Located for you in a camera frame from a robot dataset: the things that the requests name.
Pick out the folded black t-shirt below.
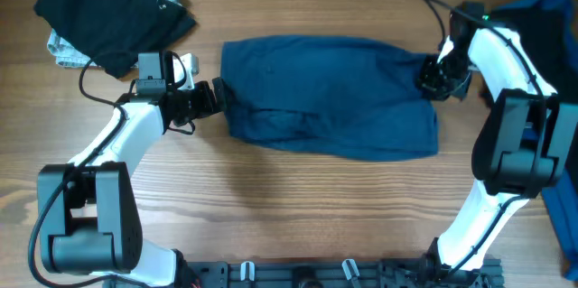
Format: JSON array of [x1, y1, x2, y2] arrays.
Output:
[[33, 0, 196, 78]]

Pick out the folded light grey garment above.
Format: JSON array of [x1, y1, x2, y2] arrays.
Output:
[[46, 0, 182, 70]]

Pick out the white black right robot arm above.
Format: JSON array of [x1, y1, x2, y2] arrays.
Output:
[[416, 1, 577, 282]]

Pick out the blue denim shorts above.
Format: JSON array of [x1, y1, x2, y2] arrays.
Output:
[[220, 35, 439, 162]]

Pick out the blue garment on right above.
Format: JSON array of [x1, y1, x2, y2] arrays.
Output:
[[490, 0, 577, 282]]

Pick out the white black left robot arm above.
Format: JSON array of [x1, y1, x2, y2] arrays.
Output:
[[28, 78, 226, 287]]

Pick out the black t-shirt on right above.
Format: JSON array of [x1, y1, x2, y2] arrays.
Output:
[[479, 5, 578, 190]]

